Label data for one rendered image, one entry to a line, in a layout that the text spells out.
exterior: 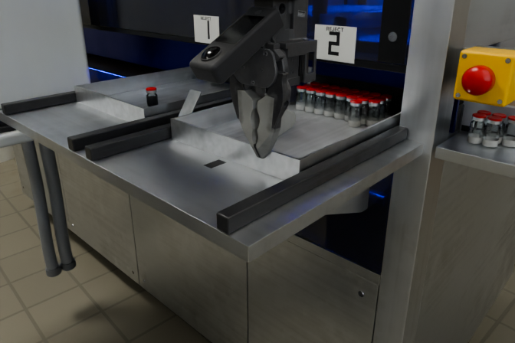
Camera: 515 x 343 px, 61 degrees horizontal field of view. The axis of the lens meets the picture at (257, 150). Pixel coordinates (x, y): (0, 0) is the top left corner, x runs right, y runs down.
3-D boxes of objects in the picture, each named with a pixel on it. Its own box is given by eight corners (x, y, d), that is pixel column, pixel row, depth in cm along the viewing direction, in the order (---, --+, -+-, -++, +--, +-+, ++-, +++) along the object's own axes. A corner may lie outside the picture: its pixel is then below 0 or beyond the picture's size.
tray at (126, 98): (199, 77, 117) (198, 64, 116) (273, 93, 100) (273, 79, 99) (77, 102, 94) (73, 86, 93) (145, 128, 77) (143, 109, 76)
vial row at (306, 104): (300, 107, 89) (300, 84, 88) (380, 125, 78) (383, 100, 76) (293, 109, 88) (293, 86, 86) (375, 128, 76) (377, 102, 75)
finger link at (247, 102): (283, 148, 61) (285, 83, 58) (254, 160, 57) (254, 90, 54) (267, 143, 63) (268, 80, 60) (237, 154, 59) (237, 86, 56)
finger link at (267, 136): (301, 154, 59) (304, 86, 56) (272, 166, 55) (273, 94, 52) (283, 148, 61) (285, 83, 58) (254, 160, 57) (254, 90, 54)
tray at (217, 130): (298, 99, 95) (299, 84, 94) (414, 125, 79) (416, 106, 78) (172, 138, 72) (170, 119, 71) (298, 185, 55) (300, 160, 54)
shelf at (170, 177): (188, 82, 121) (188, 75, 120) (441, 142, 76) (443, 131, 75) (-1, 120, 88) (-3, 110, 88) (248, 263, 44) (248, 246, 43)
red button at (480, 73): (467, 89, 63) (471, 61, 62) (496, 93, 61) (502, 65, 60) (457, 93, 61) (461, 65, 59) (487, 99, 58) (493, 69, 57)
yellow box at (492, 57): (469, 90, 69) (477, 44, 67) (519, 99, 65) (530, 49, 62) (451, 99, 64) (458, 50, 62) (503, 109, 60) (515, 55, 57)
